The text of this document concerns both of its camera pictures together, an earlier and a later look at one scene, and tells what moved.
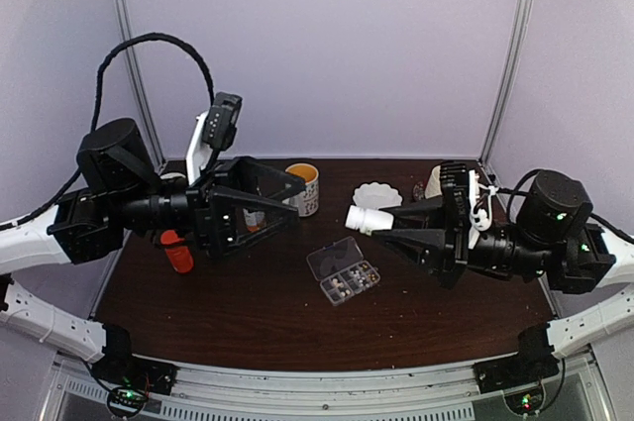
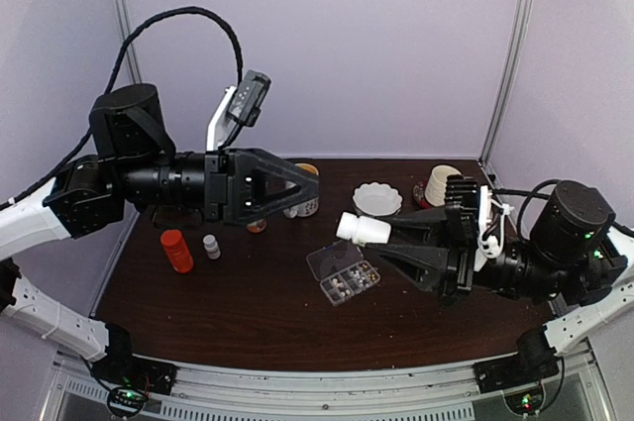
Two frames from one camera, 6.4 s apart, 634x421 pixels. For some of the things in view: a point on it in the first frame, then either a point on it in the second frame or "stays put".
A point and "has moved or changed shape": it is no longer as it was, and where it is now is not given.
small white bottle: [368, 220] has moved or changed shape
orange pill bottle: [179, 257] stays put
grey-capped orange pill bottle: [256, 221] stays put
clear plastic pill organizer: [342, 270] stays put
